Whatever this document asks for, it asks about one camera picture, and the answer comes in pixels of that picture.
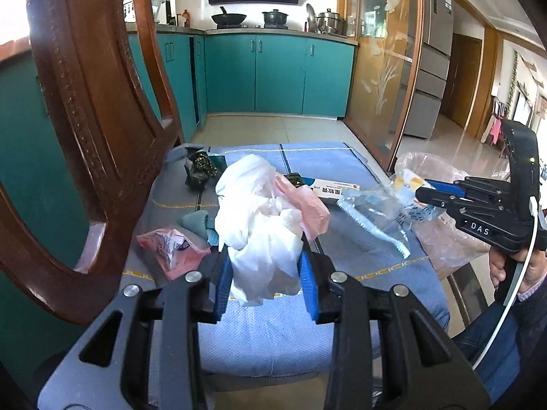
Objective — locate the pink hanging garment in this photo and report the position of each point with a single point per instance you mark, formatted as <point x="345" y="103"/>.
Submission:
<point x="492" y="130"/>

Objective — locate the steel pan lid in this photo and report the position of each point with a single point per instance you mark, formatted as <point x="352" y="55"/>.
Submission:
<point x="311" y="17"/>

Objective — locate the person's right forearm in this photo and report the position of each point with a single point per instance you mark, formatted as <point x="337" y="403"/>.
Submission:
<point x="536" y="303"/>

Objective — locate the carved wooden chair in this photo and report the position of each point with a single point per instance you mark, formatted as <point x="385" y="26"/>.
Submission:
<point x="85" y="94"/>

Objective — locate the black wok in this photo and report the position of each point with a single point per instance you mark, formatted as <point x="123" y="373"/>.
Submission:
<point x="228" y="19"/>

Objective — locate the clear plastic wrapper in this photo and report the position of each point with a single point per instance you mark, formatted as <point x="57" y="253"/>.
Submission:
<point x="371" y="218"/>

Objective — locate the brown wooden door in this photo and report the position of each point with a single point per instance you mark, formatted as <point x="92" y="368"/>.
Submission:
<point x="463" y="81"/>

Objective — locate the white dish rack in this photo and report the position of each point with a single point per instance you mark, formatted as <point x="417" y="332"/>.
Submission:
<point x="147" y="10"/>

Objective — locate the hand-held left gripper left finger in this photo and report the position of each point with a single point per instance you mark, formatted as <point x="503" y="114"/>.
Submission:
<point x="222" y="290"/>

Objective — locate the bright window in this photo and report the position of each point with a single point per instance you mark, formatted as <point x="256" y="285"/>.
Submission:
<point x="15" y="13"/>

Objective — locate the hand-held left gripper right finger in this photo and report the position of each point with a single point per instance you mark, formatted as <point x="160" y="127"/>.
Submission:
<point x="307" y="284"/>

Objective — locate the wooden framed etched glass door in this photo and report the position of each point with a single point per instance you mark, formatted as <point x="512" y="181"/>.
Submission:
<point x="384" y="72"/>

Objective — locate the translucent plastic bag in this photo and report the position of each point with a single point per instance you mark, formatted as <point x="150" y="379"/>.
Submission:
<point x="444" y="243"/>

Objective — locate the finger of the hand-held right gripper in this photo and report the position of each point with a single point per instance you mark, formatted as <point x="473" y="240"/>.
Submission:
<point x="444" y="200"/>
<point x="444" y="186"/>

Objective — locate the small black object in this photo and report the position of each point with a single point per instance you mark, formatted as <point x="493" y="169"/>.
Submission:
<point x="295" y="178"/>

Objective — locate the teal kitchen base cabinets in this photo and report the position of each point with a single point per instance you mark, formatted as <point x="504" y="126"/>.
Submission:
<point x="277" y="77"/>

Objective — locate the person's right hand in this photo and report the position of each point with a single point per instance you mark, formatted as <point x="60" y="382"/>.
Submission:
<point x="495" y="269"/>

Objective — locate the person's legs in jeans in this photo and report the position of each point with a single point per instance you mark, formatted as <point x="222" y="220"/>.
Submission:
<point x="495" y="350"/>

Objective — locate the white and blue medicine box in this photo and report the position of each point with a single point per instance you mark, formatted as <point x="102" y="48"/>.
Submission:
<point x="337" y="191"/>

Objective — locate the silver refrigerator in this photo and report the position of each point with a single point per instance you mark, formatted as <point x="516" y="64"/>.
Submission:
<point x="436" y="68"/>

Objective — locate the white plastic bag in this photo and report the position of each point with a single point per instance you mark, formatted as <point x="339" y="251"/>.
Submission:
<point x="256" y="239"/>

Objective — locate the dark cooking pot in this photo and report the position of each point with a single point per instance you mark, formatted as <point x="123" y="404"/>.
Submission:
<point x="275" y="19"/>

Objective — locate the pink plastic bag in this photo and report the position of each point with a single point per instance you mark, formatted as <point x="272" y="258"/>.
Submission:
<point x="314" y="211"/>

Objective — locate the pink printed snack packet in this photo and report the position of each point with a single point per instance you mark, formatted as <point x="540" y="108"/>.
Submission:
<point x="171" y="250"/>

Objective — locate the dark patterned object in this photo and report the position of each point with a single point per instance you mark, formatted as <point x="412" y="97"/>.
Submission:
<point x="201" y="166"/>

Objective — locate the teal cloth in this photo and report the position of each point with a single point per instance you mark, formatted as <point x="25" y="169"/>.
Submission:
<point x="198" y="224"/>

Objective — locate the blue tablecloth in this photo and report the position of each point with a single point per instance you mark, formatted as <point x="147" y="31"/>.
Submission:
<point x="265" y="341"/>

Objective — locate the steel stock pot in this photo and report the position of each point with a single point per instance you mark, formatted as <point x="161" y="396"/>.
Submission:
<point x="330" y="21"/>

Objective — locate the white kitchen appliance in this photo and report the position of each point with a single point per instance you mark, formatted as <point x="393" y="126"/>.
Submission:
<point x="170" y="8"/>

